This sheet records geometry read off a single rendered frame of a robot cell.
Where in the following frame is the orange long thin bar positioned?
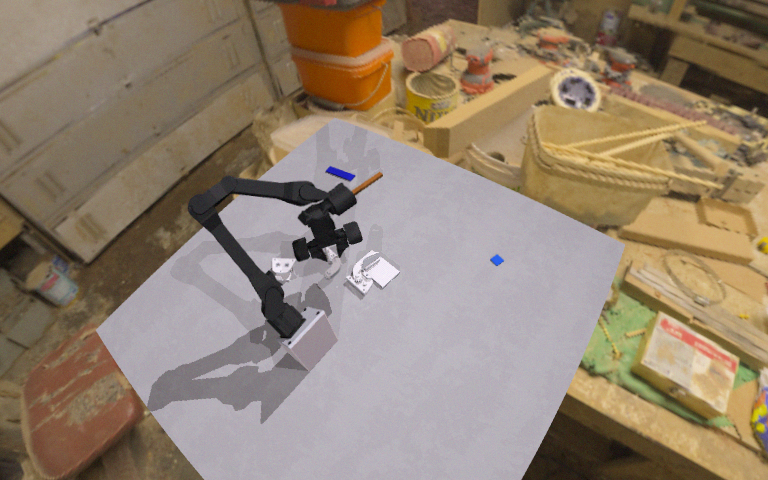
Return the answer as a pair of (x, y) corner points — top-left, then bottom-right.
(351, 172), (383, 195)

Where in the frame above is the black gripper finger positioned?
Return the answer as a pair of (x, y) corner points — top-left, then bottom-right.
(311, 249), (327, 262)
(336, 241), (349, 258)

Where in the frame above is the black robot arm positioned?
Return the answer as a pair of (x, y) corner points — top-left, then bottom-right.
(188, 175), (357, 339)

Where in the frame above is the blue rectangular block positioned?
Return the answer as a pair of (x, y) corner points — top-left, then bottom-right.
(325, 166), (355, 182)

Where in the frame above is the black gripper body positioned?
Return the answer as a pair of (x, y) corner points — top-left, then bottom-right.
(292, 221), (363, 262)

